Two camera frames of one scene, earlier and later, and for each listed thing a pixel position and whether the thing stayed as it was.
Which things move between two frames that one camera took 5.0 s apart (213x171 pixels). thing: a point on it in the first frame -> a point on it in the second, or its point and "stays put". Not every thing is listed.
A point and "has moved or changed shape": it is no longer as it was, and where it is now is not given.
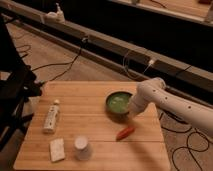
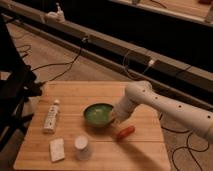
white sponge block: [57, 150] stays put
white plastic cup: [81, 148] stays put
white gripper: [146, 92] -> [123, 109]
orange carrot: [123, 133] stays put
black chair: [21, 86] stays put
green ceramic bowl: [116, 104] has moved or changed shape
